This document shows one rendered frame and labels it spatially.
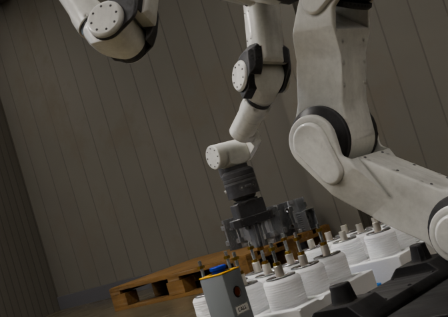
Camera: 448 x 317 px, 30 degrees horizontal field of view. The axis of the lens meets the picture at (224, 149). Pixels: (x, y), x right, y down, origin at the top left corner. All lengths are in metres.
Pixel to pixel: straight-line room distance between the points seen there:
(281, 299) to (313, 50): 0.63
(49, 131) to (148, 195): 1.26
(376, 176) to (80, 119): 5.74
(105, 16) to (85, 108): 5.61
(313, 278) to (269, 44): 0.59
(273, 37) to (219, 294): 0.63
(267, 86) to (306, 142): 0.37
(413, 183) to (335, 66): 0.28
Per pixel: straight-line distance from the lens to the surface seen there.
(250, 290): 2.11
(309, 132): 1.71
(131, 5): 1.64
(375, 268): 2.49
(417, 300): 1.72
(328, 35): 1.71
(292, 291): 2.04
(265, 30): 2.05
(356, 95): 1.77
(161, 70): 6.59
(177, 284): 5.28
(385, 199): 1.70
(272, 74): 2.06
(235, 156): 2.21
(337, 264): 2.24
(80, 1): 1.73
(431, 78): 5.36
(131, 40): 1.67
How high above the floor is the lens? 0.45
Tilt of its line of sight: 4 degrees up
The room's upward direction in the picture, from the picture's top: 17 degrees counter-clockwise
